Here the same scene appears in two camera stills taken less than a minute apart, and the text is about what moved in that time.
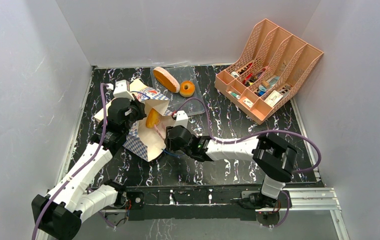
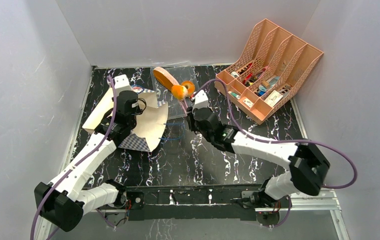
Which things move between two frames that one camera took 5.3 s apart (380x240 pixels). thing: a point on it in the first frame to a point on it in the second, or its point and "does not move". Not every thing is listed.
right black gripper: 170,136 to 193,116
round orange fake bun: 153,118 to 179,92
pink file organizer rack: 267,75 does not move
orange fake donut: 187,88 does not move
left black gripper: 140,107 does not move
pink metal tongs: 157,131 to 184,105
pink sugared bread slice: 165,80 does not move
